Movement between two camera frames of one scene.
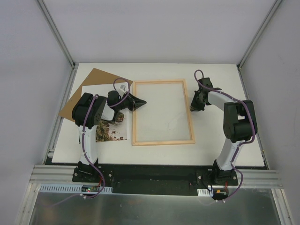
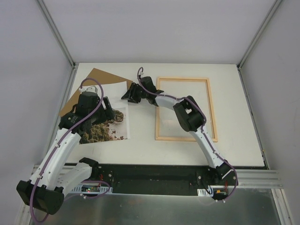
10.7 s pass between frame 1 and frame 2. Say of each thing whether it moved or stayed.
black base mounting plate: stayed
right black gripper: moved
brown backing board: stayed
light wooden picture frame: moved
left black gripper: moved
